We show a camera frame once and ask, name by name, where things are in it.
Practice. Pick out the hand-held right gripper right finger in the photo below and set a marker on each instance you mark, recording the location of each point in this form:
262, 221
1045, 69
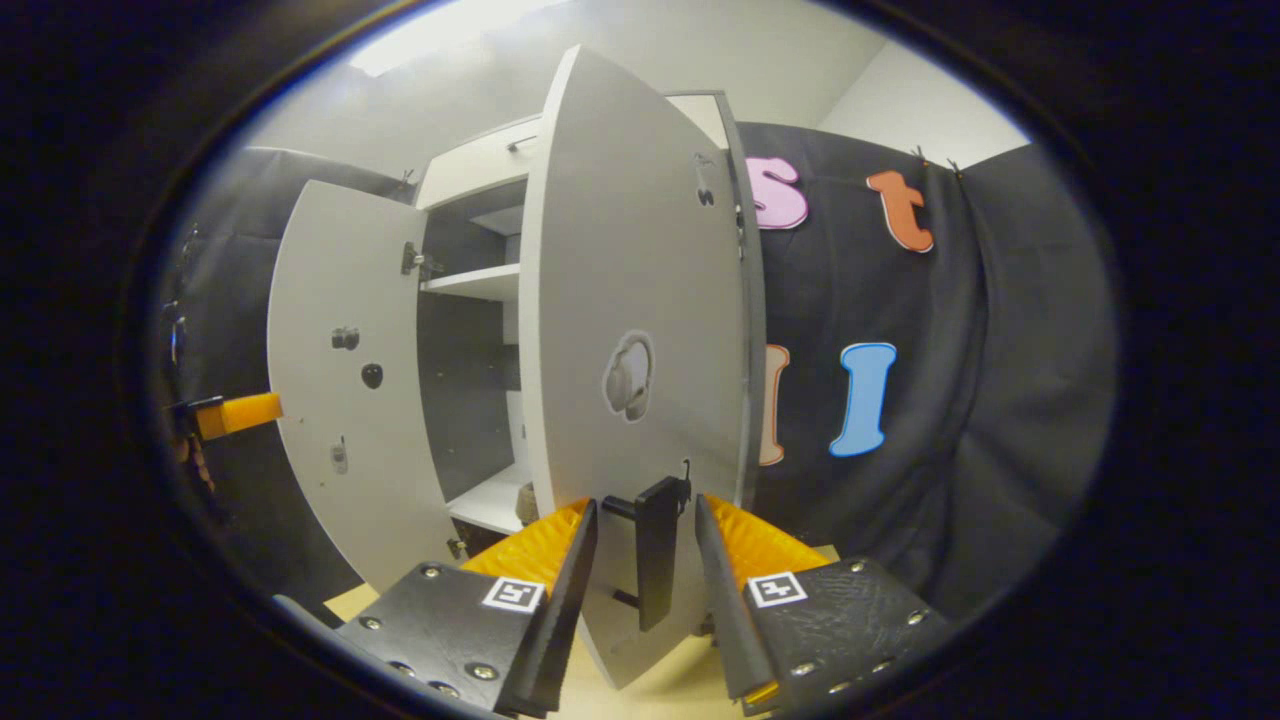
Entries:
722, 615

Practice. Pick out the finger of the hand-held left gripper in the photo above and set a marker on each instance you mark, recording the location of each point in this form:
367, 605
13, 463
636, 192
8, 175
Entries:
245, 412

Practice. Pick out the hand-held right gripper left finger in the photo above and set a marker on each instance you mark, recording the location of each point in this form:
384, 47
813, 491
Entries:
560, 630

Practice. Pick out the white door with camera sticker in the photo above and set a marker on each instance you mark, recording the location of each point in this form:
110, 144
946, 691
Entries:
340, 280

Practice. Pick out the white shoe cabinet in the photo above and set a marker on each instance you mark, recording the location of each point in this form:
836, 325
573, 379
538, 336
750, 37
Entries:
460, 400

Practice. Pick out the white door with headphones sticker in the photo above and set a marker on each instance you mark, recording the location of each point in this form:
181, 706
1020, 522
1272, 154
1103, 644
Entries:
640, 250

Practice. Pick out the metal door hinge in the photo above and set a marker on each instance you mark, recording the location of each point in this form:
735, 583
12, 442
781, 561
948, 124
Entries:
412, 260

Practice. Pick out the white cabinet shelf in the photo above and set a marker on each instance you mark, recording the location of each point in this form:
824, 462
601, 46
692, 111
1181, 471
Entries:
480, 282

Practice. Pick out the yellow wooden floor board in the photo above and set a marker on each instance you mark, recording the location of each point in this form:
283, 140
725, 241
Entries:
352, 603

